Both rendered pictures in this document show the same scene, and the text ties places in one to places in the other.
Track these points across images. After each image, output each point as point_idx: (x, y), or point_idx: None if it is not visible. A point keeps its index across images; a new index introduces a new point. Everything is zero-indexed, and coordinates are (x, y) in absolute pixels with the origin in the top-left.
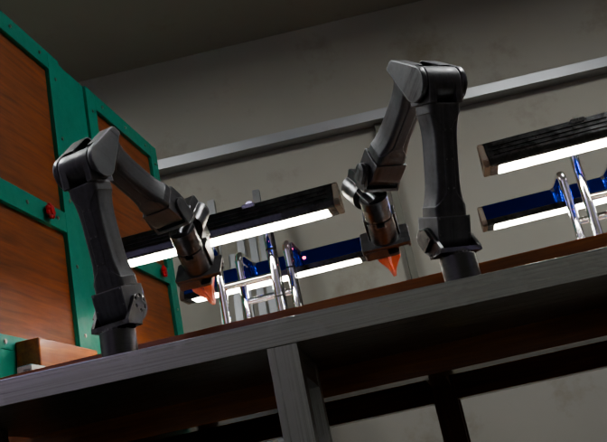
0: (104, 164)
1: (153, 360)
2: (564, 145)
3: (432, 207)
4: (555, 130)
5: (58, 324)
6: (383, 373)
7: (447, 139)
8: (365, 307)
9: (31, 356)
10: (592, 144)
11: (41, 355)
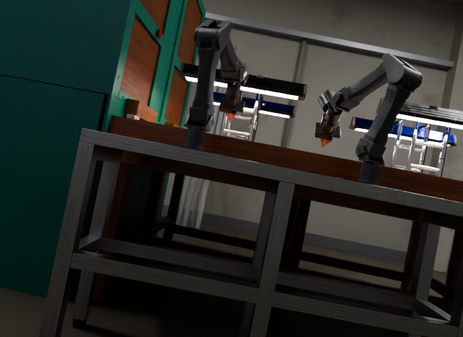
0: (222, 41)
1: (222, 162)
2: (422, 117)
3: (372, 136)
4: (421, 107)
5: (144, 93)
6: (302, 193)
7: (397, 108)
8: (333, 181)
9: (132, 108)
10: (435, 122)
11: (138, 110)
